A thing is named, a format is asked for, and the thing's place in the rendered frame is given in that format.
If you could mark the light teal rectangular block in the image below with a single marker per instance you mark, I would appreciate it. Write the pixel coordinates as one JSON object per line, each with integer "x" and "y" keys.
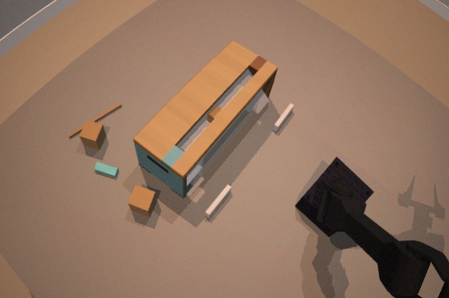
{"x": 106, "y": 169}

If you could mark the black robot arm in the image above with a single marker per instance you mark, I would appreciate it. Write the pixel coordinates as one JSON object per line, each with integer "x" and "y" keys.
{"x": 402, "y": 265}

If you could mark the thin orange-brown bar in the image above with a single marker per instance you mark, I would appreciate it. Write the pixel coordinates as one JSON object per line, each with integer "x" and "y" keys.
{"x": 96, "y": 119}

